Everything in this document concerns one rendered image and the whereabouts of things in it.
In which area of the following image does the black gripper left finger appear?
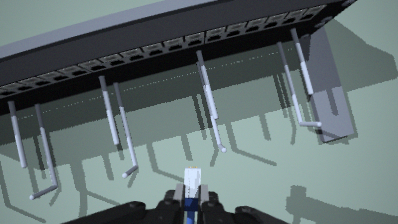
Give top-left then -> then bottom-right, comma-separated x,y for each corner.
62,184 -> 186,224

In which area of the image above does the blue cable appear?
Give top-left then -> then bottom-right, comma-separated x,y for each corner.
187,211 -> 195,224

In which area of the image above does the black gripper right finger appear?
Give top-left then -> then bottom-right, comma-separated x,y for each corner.
197,185 -> 290,224

